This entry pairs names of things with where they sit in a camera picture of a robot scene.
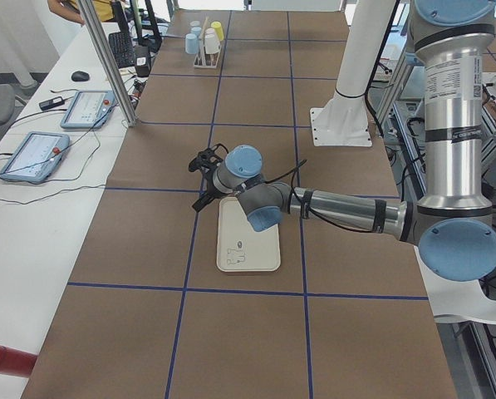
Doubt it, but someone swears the cream plastic tray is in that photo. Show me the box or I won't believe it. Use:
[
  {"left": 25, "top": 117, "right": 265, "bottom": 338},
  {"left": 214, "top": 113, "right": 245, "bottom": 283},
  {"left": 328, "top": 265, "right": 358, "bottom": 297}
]
[{"left": 216, "top": 197, "right": 281, "bottom": 273}]

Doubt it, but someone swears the white plastic chair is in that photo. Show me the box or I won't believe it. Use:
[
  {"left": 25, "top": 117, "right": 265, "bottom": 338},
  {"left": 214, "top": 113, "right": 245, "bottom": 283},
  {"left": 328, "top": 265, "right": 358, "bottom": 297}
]
[{"left": 415, "top": 248, "right": 496, "bottom": 325}]

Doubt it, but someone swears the pale cream plastic cup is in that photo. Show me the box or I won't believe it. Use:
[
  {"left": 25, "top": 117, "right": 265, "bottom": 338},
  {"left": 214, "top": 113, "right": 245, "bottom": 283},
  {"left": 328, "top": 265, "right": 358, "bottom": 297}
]
[{"left": 204, "top": 37, "right": 220, "bottom": 56}]

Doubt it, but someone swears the person in yellow shirt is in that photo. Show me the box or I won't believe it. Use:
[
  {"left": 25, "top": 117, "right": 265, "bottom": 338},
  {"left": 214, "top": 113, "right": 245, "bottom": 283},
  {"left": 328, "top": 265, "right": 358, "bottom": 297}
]
[{"left": 47, "top": 0, "right": 116, "bottom": 27}]

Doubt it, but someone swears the black computer mouse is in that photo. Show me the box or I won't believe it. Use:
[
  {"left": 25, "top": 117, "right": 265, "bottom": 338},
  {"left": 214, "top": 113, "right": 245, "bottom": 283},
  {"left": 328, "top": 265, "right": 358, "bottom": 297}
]
[{"left": 71, "top": 71, "right": 90, "bottom": 82}]

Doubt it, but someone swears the yellow plastic cup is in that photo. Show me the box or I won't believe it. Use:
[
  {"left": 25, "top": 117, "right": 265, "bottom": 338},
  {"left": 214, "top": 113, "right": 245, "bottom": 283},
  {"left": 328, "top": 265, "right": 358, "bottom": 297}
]
[{"left": 211, "top": 21, "right": 224, "bottom": 41}]

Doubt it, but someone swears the grey aluminium frame post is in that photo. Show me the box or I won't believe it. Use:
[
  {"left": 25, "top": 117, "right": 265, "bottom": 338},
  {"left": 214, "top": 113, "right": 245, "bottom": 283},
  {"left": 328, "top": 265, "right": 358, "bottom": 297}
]
[{"left": 77, "top": 0, "right": 137, "bottom": 127}]

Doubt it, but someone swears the red cylinder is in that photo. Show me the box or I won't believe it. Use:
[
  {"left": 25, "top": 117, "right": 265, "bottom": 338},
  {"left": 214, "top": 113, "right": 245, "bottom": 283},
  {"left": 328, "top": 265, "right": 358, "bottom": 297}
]
[{"left": 0, "top": 345, "right": 37, "bottom": 377}]

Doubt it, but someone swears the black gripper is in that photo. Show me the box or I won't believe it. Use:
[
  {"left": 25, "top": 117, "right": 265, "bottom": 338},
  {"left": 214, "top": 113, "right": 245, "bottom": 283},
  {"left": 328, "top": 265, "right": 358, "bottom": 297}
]
[{"left": 192, "top": 169, "right": 231, "bottom": 211}]

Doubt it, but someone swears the brown paper table cover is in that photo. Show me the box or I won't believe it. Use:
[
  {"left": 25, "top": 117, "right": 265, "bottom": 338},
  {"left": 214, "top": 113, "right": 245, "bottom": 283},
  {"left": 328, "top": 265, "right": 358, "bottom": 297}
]
[{"left": 23, "top": 11, "right": 457, "bottom": 398}]

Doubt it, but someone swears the pink plastic cup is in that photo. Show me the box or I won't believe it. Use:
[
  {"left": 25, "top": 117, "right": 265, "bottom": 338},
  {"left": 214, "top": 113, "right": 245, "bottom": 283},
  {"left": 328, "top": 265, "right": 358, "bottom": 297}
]
[{"left": 205, "top": 27, "right": 218, "bottom": 39}]

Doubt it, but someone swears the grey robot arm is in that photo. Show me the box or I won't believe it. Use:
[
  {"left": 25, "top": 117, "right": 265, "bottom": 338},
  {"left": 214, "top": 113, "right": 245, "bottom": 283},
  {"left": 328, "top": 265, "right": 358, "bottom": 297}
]
[{"left": 188, "top": 12, "right": 425, "bottom": 296}]

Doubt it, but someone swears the small black device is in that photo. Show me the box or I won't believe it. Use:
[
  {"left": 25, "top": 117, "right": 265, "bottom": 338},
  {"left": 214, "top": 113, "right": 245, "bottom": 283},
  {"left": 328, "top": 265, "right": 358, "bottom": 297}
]
[{"left": 38, "top": 96, "right": 66, "bottom": 111}]

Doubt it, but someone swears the black keyboard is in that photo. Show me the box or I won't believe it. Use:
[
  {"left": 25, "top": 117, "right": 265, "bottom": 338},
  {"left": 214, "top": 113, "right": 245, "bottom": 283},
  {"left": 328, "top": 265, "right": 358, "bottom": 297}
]
[{"left": 108, "top": 32, "right": 135, "bottom": 68}]

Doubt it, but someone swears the blue teach pendant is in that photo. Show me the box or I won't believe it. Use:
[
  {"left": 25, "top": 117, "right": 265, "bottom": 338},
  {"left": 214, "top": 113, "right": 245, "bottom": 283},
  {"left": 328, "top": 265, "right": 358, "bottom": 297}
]
[
  {"left": 0, "top": 131, "right": 71, "bottom": 184},
  {"left": 60, "top": 90, "right": 116, "bottom": 130}
]

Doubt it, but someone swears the light blue plastic cup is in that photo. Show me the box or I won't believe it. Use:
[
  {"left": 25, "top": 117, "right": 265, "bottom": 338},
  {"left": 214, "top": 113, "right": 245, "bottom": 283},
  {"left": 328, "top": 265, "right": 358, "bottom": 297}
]
[{"left": 190, "top": 27, "right": 202, "bottom": 40}]

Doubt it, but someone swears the white wire cup rack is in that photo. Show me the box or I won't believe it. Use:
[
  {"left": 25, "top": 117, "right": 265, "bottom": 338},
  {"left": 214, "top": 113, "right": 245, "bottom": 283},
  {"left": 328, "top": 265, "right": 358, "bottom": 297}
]
[{"left": 193, "top": 17, "right": 223, "bottom": 69}]

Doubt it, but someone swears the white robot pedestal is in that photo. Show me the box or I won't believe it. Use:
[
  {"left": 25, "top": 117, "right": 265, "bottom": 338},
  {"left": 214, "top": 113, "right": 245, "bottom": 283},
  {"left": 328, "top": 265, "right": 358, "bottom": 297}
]
[{"left": 310, "top": 0, "right": 398, "bottom": 147}]

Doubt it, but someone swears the far blue teach pendant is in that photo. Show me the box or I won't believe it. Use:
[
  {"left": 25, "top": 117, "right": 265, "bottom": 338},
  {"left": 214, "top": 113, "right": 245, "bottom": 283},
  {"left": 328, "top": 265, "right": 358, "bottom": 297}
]
[{"left": 60, "top": 90, "right": 116, "bottom": 130}]

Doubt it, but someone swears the near blue teach pendant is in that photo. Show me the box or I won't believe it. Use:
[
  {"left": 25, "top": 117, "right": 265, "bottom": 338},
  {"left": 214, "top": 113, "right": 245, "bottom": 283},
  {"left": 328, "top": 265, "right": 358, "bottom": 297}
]
[{"left": 0, "top": 131, "right": 71, "bottom": 184}]

